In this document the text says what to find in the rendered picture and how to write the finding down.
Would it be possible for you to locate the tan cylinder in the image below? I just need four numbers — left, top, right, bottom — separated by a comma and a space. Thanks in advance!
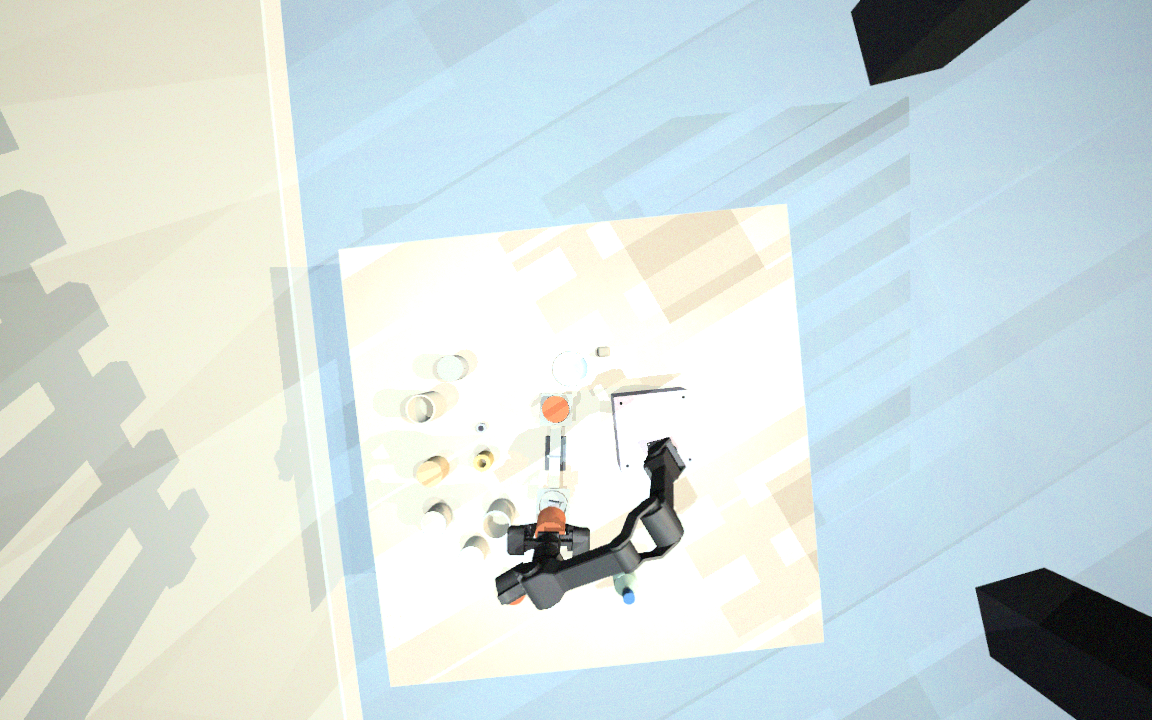
417, 456, 449, 486

